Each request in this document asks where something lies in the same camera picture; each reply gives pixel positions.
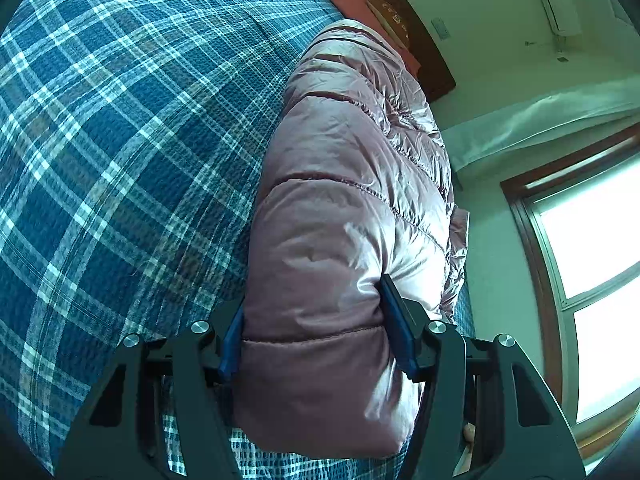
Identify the window with brown wooden frame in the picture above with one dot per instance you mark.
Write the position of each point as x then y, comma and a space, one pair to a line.
590, 260

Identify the brown patterned pillow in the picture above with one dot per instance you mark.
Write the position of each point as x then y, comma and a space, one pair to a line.
392, 20

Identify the white curtain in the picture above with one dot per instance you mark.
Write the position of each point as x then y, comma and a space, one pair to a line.
525, 125

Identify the pink down jacket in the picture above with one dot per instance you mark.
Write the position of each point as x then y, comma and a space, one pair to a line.
340, 210

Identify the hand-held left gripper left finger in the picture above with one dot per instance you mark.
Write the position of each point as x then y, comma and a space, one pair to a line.
233, 345

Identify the bed with blue plaid sheet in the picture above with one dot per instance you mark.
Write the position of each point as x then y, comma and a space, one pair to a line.
125, 135

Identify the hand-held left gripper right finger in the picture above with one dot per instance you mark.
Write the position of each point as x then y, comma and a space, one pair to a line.
400, 330

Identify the wooden headboard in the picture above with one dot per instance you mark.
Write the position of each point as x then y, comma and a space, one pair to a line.
432, 72

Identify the wall socket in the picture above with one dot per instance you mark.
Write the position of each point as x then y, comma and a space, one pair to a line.
440, 28

